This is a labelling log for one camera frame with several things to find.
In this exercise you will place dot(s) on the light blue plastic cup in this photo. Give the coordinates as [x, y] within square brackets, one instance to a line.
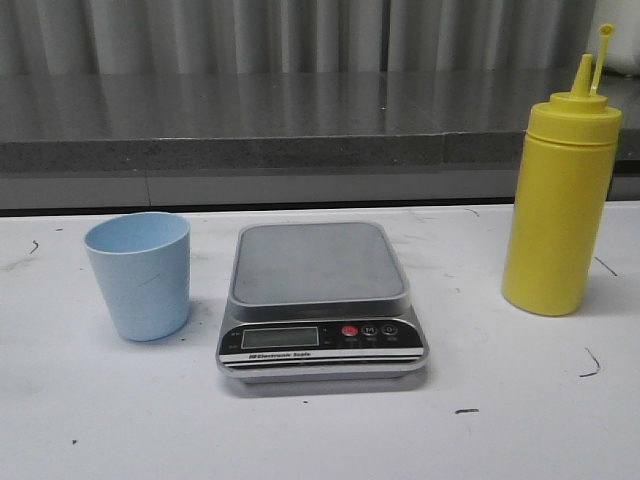
[141, 262]

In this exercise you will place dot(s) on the yellow squeeze bottle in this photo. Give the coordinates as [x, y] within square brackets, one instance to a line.
[565, 172]

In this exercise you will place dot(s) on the silver digital kitchen scale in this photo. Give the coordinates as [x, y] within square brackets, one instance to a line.
[316, 302]

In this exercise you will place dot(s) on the grey stone counter ledge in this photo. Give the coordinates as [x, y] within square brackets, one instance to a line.
[217, 141]

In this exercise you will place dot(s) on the white object on counter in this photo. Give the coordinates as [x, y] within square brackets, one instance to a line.
[623, 57]

